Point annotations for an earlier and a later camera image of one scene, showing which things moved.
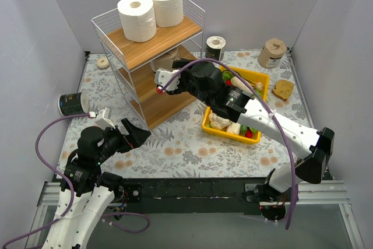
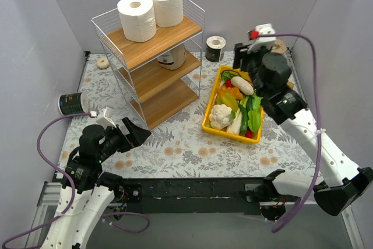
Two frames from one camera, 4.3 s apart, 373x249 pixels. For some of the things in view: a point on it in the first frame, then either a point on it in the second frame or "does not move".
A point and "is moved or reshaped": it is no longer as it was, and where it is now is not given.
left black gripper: [123, 140] does not move
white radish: [236, 81] does not move
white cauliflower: [217, 122] does not move
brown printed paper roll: [166, 61] is moved or reshaped
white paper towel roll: [138, 17] does not move
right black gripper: [180, 77] to [243, 57]
